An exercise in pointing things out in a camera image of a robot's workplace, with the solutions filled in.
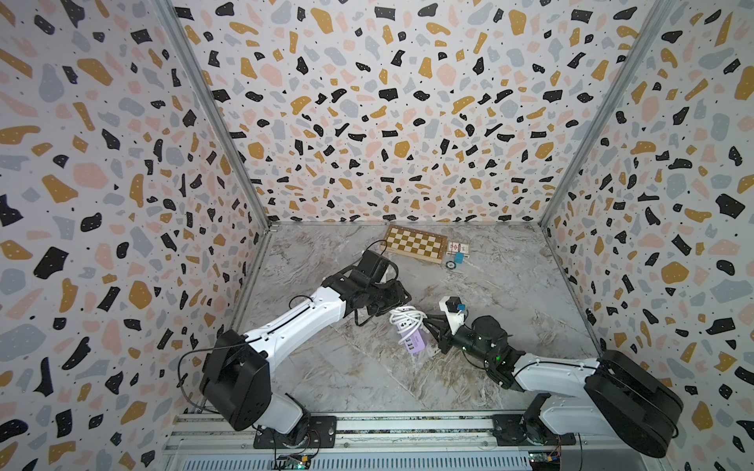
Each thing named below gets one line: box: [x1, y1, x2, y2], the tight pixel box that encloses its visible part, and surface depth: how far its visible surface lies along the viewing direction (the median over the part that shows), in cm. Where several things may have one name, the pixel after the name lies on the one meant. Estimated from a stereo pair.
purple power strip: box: [396, 318, 428, 355], surface depth 78 cm
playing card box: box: [445, 241, 471, 258], surface depth 115 cm
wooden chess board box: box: [379, 224, 449, 264], surface depth 115 cm
